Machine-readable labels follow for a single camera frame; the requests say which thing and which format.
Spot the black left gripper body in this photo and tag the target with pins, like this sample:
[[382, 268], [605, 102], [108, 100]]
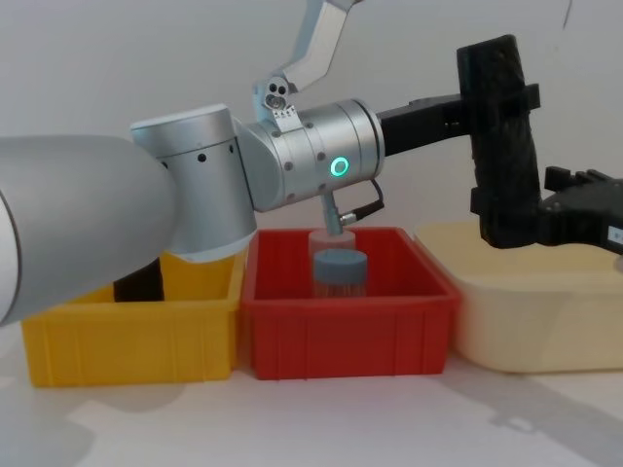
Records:
[[414, 127]]

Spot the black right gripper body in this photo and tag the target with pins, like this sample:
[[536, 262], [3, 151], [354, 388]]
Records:
[[584, 216]]

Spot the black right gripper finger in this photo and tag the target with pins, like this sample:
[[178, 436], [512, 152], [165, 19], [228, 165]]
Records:
[[478, 202], [564, 177]]

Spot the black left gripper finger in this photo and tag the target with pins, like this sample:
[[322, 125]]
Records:
[[456, 130], [438, 103]]

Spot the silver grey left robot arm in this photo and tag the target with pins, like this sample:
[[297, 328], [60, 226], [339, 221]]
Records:
[[121, 194]]

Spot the cream plastic bin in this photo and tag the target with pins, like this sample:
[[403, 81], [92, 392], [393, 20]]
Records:
[[545, 311]]

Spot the clear jar with grey lid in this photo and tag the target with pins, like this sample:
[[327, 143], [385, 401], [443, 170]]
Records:
[[340, 272]]

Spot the red plastic bin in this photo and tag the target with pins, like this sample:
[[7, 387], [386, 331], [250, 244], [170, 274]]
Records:
[[350, 335]]

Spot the yellow plastic bin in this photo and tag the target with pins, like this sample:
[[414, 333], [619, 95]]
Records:
[[131, 340]]

